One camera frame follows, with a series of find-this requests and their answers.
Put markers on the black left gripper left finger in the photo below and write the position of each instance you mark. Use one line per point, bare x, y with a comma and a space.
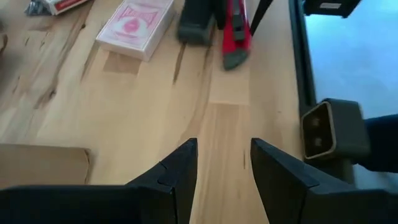
93, 205

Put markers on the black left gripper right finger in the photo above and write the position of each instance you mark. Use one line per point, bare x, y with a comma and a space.
311, 205

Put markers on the brown cardboard box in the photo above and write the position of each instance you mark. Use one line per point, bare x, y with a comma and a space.
40, 165

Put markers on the red box cutter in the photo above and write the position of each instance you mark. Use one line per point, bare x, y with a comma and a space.
236, 37

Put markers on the pink playing card box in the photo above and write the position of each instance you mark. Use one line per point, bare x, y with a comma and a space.
136, 26

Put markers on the black pen pack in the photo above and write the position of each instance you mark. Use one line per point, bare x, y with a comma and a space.
37, 7

